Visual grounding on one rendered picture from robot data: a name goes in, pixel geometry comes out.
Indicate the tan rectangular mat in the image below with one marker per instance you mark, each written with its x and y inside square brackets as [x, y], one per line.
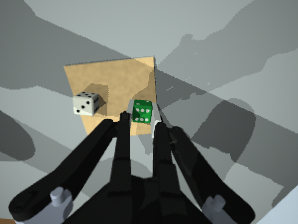
[116, 82]

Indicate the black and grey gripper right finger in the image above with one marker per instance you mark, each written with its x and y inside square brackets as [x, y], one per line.
[218, 202]

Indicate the green die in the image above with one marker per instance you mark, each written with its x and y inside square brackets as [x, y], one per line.
[142, 111]

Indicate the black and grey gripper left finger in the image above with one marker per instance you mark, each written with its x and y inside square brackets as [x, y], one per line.
[50, 199]

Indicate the white die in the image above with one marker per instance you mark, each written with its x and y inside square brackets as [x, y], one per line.
[86, 103]

